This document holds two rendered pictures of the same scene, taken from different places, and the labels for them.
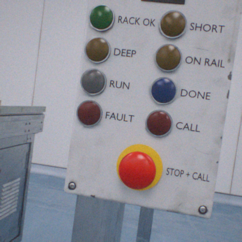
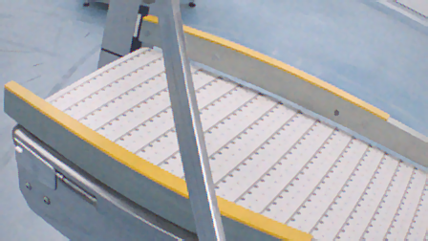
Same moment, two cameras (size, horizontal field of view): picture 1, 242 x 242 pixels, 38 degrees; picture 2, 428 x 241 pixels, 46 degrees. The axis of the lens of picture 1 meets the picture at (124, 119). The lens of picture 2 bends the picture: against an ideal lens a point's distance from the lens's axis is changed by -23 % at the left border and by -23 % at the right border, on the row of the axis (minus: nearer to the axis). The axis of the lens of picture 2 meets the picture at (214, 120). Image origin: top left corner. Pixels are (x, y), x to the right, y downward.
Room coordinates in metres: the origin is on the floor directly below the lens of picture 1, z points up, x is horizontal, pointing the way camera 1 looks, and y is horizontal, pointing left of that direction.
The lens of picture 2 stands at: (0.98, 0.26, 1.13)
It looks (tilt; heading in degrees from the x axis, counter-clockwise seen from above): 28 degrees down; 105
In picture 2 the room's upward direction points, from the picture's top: 12 degrees clockwise
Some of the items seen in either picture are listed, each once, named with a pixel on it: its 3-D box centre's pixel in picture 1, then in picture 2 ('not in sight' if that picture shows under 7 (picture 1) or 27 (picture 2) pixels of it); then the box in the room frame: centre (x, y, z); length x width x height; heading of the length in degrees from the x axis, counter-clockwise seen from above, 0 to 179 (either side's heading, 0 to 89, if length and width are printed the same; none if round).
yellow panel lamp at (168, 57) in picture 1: (168, 57); not in sight; (0.38, -0.04, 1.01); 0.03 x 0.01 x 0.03; 81
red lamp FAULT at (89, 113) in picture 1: (89, 113); not in sight; (0.39, 0.04, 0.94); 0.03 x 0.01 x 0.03; 81
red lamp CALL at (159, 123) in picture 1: (159, 123); not in sight; (0.38, -0.04, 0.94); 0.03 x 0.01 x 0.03; 81
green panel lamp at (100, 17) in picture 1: (101, 17); not in sight; (0.39, 0.04, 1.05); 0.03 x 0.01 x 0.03; 81
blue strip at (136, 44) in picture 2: not in sight; (131, 72); (0.67, 0.93, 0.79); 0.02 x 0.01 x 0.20; 171
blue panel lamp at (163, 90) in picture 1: (163, 90); not in sight; (0.38, -0.04, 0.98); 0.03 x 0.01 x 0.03; 81
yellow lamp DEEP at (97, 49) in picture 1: (97, 49); not in sight; (0.39, 0.04, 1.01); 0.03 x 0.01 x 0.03; 81
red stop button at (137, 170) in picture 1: (138, 168); not in sight; (0.38, -0.02, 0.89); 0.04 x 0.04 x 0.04; 81
